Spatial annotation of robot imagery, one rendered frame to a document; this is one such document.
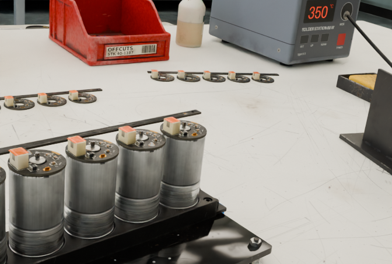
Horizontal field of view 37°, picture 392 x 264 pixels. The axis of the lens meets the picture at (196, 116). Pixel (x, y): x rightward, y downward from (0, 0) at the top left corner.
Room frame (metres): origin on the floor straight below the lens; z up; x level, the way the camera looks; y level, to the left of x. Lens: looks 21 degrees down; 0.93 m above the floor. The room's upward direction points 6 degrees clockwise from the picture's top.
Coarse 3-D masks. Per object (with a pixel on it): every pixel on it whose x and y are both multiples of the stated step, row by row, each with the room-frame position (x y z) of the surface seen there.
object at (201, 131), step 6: (180, 120) 0.30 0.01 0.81; (186, 120) 0.30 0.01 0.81; (162, 126) 0.29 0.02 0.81; (192, 126) 0.29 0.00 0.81; (198, 126) 0.29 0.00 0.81; (162, 132) 0.28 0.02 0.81; (180, 132) 0.28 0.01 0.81; (186, 132) 0.28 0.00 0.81; (192, 132) 0.29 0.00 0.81; (198, 132) 0.29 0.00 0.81; (204, 132) 0.29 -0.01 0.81; (180, 138) 0.28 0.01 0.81; (186, 138) 0.28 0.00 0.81; (192, 138) 0.28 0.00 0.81; (198, 138) 0.28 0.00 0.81
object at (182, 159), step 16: (176, 144) 0.28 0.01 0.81; (192, 144) 0.28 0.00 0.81; (176, 160) 0.28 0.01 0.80; (192, 160) 0.28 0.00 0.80; (176, 176) 0.28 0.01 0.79; (192, 176) 0.28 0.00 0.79; (160, 192) 0.28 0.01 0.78; (176, 192) 0.28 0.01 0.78; (192, 192) 0.28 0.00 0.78; (176, 208) 0.28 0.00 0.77
